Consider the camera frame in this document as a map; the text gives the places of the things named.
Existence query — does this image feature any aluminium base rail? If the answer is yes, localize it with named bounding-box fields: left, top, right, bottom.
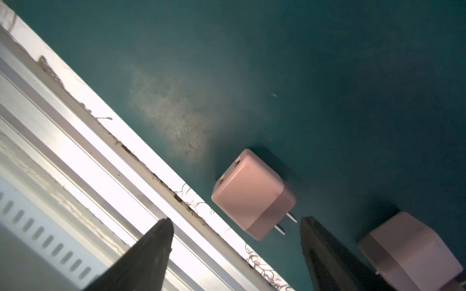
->
left=1, top=3, right=291, bottom=291

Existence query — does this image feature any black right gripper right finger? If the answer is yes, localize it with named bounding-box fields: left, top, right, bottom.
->
left=300, top=217, right=393, bottom=291

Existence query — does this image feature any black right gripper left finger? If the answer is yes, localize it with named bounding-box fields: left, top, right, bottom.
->
left=85, top=218, right=174, bottom=291

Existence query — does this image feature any pink plug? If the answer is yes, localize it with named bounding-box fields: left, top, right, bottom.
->
left=211, top=149, right=296, bottom=241
left=358, top=212, right=464, bottom=291

